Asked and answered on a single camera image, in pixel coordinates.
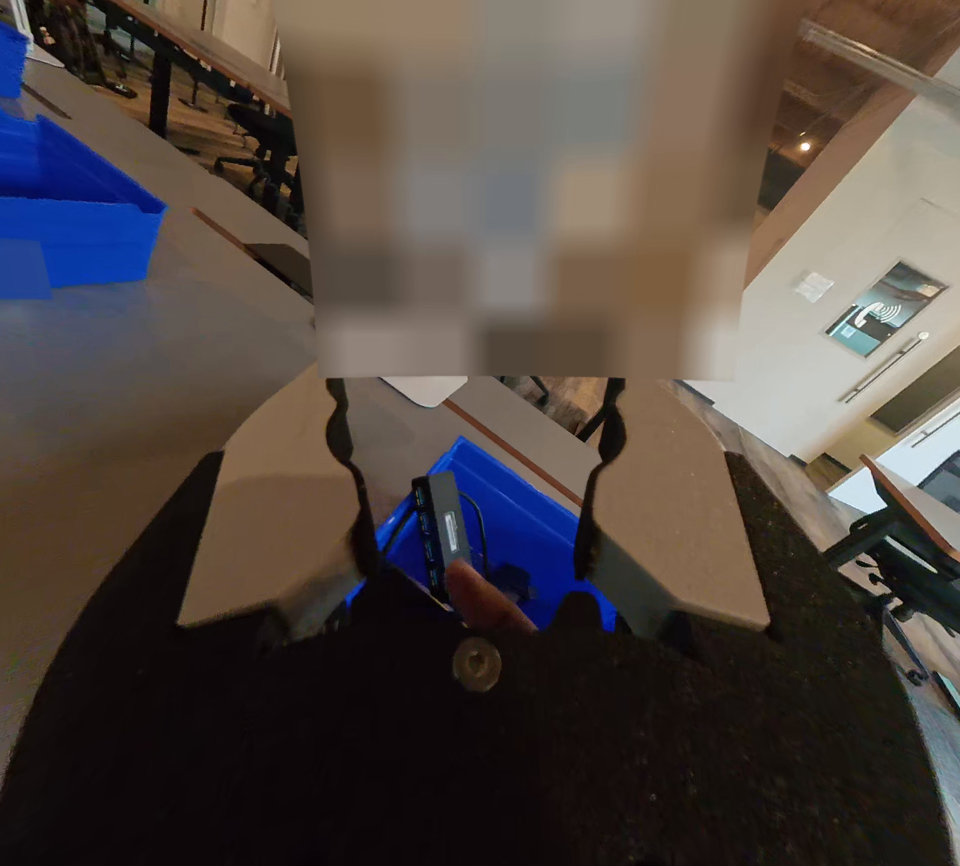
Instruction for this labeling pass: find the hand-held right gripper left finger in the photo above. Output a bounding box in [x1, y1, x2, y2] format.
[177, 379, 378, 641]

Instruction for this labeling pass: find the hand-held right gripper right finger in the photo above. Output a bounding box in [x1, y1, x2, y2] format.
[573, 379, 772, 641]

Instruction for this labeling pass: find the blue plastic bin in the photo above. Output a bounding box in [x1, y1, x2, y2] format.
[0, 109, 168, 299]
[345, 435, 620, 632]
[0, 19, 35, 100]

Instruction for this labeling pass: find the person's right hand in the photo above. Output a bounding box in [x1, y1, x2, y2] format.
[448, 561, 539, 632]

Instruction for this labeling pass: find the black rectangular desk panel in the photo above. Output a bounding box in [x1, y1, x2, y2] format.
[246, 241, 316, 299]

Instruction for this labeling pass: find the glass panel with logo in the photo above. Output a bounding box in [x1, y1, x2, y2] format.
[825, 261, 949, 359]

